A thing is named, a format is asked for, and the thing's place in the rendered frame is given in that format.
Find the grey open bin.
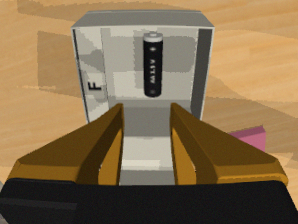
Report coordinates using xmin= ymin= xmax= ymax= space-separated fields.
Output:
xmin=70 ymin=9 xmax=215 ymax=185

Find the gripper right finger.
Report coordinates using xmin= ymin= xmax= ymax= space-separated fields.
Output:
xmin=170 ymin=103 xmax=289 ymax=187

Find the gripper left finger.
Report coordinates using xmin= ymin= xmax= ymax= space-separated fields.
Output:
xmin=7 ymin=103 xmax=124 ymax=185

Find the black aa battery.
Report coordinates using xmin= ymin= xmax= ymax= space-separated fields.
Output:
xmin=143 ymin=32 xmax=163 ymax=98

